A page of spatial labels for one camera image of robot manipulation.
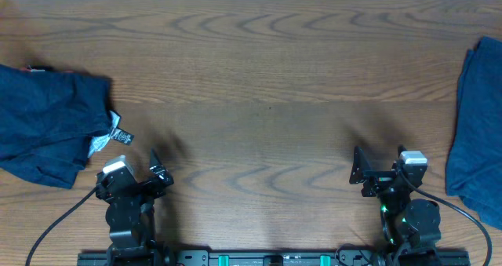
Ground dark navy folded garment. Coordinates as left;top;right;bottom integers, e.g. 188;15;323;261
1;66;113;189

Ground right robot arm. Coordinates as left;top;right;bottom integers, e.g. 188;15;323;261
349;146;441;265

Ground black clothing label tag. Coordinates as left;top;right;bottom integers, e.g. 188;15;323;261
110;127;134;145

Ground blue denim shorts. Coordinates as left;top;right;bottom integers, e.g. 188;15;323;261
446;37;501;229

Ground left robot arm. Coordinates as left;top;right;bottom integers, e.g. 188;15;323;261
96;151;176;266

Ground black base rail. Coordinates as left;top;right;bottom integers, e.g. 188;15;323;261
77;249;471;266

